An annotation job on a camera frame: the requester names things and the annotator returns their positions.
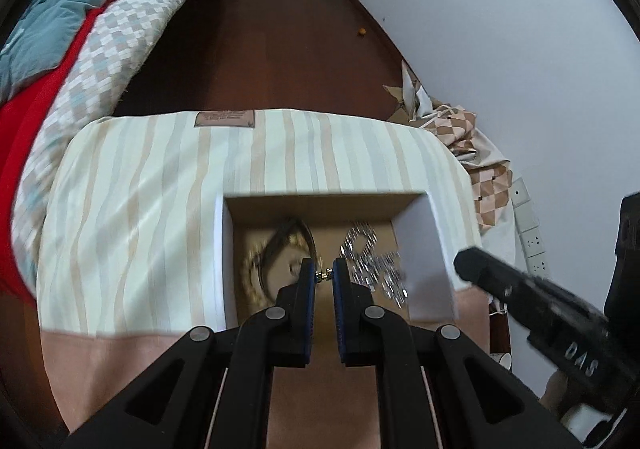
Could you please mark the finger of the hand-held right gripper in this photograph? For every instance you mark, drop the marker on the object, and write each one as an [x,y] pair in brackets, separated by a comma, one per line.
[500,274]
[627,254]

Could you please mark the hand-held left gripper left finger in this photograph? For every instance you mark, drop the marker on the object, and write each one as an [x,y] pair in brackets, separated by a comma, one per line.
[309,309]

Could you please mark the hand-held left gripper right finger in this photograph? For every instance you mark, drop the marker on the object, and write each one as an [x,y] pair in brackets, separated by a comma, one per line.
[340,309]

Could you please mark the black smartwatch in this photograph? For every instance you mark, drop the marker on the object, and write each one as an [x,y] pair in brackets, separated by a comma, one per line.
[270,249]

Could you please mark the white cardboard box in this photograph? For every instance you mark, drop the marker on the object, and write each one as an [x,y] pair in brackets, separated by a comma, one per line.
[430,249]

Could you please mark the white cloth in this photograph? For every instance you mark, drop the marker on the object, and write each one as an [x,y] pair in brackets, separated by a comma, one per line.
[502,239]

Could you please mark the white power strip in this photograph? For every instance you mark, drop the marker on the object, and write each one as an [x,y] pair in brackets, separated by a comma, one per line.
[530,239]

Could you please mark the brown checked cloth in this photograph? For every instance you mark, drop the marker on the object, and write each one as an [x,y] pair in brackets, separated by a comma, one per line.
[487,189]

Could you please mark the torn cardboard scraps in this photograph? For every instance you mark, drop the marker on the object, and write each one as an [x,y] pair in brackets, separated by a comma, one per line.
[412,94]

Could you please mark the striped and pink tablecloth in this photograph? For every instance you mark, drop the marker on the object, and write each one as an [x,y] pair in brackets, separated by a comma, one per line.
[125,229]

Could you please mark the bed with red blanket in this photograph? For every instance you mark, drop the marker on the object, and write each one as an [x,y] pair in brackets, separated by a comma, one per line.
[115,49]

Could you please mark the teal quilt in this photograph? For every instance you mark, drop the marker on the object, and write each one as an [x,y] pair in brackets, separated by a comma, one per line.
[60,9]

